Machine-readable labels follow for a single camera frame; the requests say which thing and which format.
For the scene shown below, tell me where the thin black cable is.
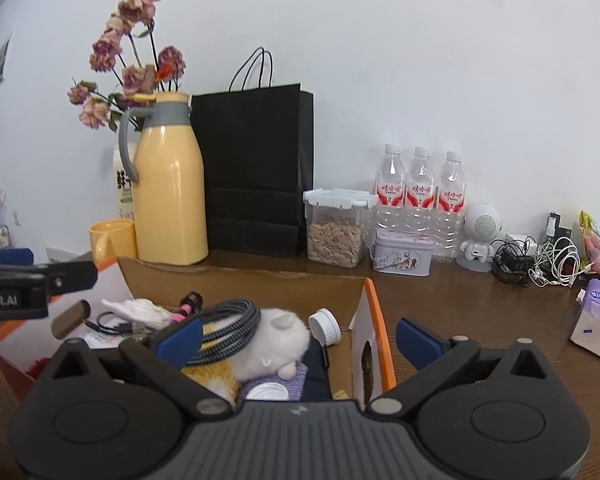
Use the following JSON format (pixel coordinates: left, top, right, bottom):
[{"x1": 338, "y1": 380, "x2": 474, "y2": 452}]
[{"x1": 84, "y1": 312, "x2": 147, "y2": 337}]

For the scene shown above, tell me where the wall poster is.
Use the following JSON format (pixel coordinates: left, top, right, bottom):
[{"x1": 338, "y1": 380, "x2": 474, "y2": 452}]
[{"x1": 0, "y1": 29, "x2": 14, "y2": 96}]

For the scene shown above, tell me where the white and yellow plush toy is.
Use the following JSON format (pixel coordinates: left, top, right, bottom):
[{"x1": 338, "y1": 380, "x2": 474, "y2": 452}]
[{"x1": 182, "y1": 307, "x2": 312, "y2": 402}]

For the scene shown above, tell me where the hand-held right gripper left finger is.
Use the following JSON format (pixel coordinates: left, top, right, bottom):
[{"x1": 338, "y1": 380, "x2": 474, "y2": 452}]
[{"x1": 45, "y1": 317, "x2": 236, "y2": 421}]

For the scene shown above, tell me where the brown cylindrical case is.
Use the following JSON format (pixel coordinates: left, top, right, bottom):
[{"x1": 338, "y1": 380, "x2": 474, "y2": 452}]
[{"x1": 50, "y1": 299, "x2": 92, "y2": 340}]

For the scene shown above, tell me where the coiled braided black cable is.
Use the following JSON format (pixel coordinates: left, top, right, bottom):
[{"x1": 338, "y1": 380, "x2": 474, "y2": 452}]
[{"x1": 180, "y1": 298, "x2": 263, "y2": 369}]

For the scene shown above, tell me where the purple knitted cloth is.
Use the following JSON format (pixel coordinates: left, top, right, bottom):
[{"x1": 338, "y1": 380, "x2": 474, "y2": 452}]
[{"x1": 239, "y1": 362, "x2": 309, "y2": 402}]

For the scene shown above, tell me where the yellow mug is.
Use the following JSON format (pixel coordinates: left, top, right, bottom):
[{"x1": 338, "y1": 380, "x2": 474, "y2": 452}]
[{"x1": 88, "y1": 218, "x2": 139, "y2": 263}]

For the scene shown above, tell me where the white round lid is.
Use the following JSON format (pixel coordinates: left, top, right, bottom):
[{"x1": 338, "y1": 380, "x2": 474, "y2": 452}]
[{"x1": 244, "y1": 382, "x2": 289, "y2": 401}]

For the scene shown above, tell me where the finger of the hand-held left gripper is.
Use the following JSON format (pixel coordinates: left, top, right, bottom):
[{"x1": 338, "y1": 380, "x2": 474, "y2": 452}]
[
  {"x1": 0, "y1": 260, "x2": 100, "y2": 292},
  {"x1": 0, "y1": 247, "x2": 34, "y2": 267}
]

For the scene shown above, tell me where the bouquet of dried roses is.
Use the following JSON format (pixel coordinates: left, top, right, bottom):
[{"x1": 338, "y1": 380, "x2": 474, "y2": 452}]
[{"x1": 68, "y1": 0, "x2": 187, "y2": 134}]

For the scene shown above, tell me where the red artificial rose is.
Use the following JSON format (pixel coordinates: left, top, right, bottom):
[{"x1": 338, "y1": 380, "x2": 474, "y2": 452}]
[{"x1": 27, "y1": 357, "x2": 54, "y2": 379}]

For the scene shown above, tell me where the white printed tin box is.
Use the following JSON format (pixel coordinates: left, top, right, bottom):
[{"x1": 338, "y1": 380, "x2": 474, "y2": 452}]
[{"x1": 369, "y1": 229, "x2": 435, "y2": 279}]

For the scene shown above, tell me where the white plastic bottle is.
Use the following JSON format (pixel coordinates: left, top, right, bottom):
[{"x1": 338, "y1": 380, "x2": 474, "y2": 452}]
[{"x1": 308, "y1": 308, "x2": 342, "y2": 347}]

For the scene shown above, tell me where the clear container of seeds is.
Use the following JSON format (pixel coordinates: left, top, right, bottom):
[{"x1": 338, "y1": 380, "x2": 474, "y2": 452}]
[{"x1": 302, "y1": 187, "x2": 379, "y2": 269}]

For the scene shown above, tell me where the white milk carton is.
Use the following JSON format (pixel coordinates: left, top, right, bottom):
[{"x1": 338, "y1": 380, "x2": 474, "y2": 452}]
[{"x1": 113, "y1": 142, "x2": 139, "y2": 221}]

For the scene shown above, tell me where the purple tissue pack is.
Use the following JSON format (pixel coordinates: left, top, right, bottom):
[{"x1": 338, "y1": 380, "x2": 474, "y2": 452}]
[{"x1": 568, "y1": 269, "x2": 600, "y2": 365}]

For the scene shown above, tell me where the black paper bag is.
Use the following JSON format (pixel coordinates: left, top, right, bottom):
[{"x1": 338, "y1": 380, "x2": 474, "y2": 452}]
[{"x1": 189, "y1": 46, "x2": 315, "y2": 260}]

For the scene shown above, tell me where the navy blue pouch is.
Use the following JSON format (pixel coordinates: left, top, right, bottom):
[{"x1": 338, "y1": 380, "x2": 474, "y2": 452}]
[{"x1": 300, "y1": 344, "x2": 332, "y2": 402}]

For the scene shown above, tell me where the white cable bundle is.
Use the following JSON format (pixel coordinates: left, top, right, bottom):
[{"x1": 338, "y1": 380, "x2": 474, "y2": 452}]
[{"x1": 527, "y1": 237, "x2": 581, "y2": 289}]

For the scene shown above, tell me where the cardboard box with orange edges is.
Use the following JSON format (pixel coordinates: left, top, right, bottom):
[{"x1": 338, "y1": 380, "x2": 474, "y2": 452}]
[{"x1": 0, "y1": 255, "x2": 397, "y2": 412}]

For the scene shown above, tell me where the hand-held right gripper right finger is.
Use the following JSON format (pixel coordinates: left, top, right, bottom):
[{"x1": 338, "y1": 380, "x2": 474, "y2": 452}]
[{"x1": 367, "y1": 317, "x2": 549, "y2": 419}]

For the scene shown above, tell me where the pink and black cable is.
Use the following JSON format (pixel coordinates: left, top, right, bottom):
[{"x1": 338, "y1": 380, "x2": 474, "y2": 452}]
[{"x1": 172, "y1": 290, "x2": 204, "y2": 329}]

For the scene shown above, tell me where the white robot speaker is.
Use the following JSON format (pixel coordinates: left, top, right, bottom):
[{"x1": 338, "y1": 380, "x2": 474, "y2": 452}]
[{"x1": 454, "y1": 202, "x2": 504, "y2": 274}]

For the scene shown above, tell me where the yellow thermos jug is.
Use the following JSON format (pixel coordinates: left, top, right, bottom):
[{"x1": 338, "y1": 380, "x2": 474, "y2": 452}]
[{"x1": 118, "y1": 91, "x2": 210, "y2": 266}]

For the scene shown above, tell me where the small white charger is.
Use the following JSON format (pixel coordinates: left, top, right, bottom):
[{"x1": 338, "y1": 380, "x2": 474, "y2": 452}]
[{"x1": 504, "y1": 232, "x2": 537, "y2": 256}]

